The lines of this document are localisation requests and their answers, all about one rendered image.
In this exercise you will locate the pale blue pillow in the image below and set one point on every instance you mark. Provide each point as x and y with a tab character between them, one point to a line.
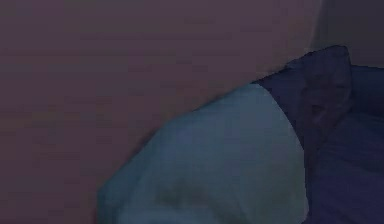
213	160

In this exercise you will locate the dark blue pillow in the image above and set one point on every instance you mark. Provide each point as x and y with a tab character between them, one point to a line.
316	86

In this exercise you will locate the dark blue bed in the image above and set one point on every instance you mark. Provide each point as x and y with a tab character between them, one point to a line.
353	166

